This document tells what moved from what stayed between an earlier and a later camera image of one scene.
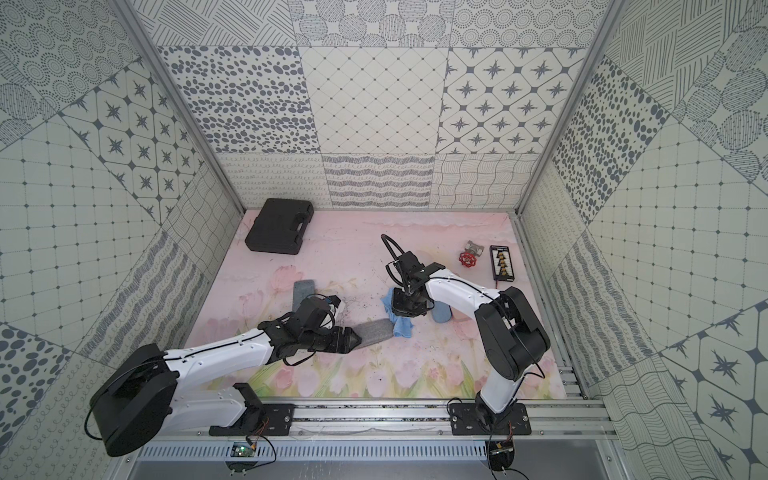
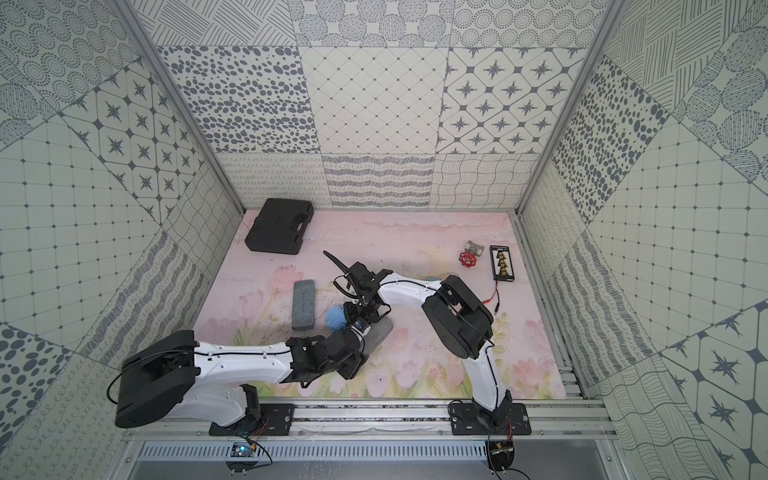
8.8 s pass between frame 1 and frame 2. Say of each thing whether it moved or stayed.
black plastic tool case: stayed
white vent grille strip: stayed
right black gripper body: moved
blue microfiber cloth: moved
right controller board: stayed
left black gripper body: moved
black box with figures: stayed
